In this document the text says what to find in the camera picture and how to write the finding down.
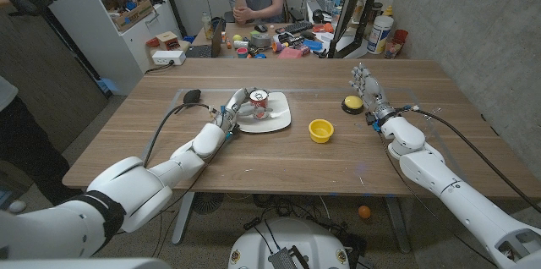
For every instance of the grey tape roll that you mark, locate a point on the grey tape roll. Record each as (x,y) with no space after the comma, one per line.
(260,40)

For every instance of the white square plate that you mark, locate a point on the white square plate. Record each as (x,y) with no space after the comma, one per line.
(277,121)

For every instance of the black headphones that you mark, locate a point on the black headphones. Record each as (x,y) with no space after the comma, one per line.
(323,16)

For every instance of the red jar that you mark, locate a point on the red jar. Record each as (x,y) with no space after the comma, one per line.
(396,42)

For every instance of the small wooden house box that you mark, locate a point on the small wooden house box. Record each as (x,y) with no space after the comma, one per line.
(167,40)

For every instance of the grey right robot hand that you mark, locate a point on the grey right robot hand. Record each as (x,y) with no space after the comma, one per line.
(374,91)

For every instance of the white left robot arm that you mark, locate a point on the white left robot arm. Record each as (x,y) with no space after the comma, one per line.
(131,188)

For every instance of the yellow button black base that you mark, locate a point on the yellow button black base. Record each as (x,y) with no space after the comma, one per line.
(353,103)

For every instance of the orange ball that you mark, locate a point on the orange ball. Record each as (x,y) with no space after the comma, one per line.
(364,212)

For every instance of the yellow cup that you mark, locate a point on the yellow cup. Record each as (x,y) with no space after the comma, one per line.
(320,131)

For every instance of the red soup can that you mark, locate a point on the red soup can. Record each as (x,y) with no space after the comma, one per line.
(259,99)

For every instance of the white robot torso base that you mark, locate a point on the white robot torso base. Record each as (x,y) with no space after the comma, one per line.
(291,239)

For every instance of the black air blower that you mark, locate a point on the black air blower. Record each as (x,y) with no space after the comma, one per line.
(192,95)

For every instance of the white shelf cabinet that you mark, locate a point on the white shelf cabinet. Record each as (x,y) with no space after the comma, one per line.
(105,45)

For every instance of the pink box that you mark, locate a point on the pink box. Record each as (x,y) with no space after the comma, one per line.
(290,53)

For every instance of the cardboard box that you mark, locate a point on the cardboard box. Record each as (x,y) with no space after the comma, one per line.
(133,17)

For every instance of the black keyboard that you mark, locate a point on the black keyboard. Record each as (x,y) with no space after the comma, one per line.
(298,27)

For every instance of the black round floor fan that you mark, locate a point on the black round floor fan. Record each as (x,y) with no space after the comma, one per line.
(208,202)

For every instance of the black computer mouse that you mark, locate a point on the black computer mouse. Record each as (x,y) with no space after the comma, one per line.
(260,28)

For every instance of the grey table leg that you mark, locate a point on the grey table leg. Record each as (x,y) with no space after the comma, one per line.
(182,218)
(398,226)

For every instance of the black computer monitor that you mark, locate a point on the black computer monitor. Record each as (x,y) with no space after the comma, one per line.
(351,7)

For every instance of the clear plastic glass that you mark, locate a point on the clear plastic glass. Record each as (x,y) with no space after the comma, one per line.
(431,119)

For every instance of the black laptop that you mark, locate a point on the black laptop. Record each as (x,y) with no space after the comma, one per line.
(207,49)

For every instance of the white tub blue label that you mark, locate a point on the white tub blue label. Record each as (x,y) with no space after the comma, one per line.
(379,34)

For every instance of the white power strip box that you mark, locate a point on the white power strip box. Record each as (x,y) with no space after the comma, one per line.
(168,57)

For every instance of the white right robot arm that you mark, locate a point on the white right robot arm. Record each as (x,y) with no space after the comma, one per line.
(456,197)

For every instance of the clear drink bottle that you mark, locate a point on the clear drink bottle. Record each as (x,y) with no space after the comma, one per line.
(207,27)

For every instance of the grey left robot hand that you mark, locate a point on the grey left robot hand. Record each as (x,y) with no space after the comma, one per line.
(232,106)

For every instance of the standing person black glove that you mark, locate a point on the standing person black glove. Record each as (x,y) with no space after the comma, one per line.
(25,150)

